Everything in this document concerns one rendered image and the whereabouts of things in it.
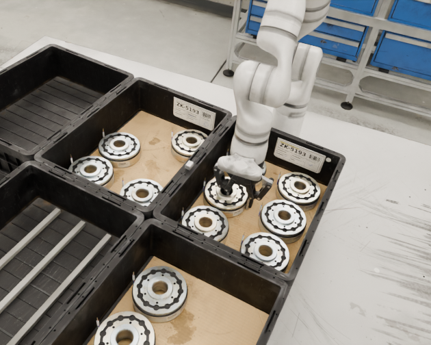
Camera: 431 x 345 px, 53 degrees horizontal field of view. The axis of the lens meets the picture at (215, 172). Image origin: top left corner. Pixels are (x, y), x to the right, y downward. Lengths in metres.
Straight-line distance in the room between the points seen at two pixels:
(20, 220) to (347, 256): 0.78
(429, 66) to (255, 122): 2.13
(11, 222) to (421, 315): 0.94
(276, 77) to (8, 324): 0.64
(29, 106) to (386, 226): 1.04
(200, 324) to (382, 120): 2.35
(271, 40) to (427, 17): 2.02
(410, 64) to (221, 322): 2.26
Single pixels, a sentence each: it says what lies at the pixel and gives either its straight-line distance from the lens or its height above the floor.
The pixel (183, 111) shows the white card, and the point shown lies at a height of 0.88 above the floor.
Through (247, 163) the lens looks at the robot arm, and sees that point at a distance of 0.85.
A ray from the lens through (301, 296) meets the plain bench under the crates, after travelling 1.06.
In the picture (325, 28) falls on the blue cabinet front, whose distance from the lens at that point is 2.79.
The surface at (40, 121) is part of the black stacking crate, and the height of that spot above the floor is 0.83.
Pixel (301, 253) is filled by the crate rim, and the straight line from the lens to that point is 0.86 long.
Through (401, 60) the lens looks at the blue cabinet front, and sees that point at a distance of 2.84.
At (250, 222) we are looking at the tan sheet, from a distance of 0.99.
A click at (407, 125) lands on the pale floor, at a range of 3.04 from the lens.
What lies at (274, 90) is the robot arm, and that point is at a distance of 0.76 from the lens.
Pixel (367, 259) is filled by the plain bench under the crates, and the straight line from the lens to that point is 1.19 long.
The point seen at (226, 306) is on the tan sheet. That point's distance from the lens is 0.86.
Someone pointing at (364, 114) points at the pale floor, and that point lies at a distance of 2.99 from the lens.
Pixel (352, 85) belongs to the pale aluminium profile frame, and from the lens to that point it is 2.91.
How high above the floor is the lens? 1.58
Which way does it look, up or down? 44 degrees down
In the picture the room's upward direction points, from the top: 8 degrees clockwise
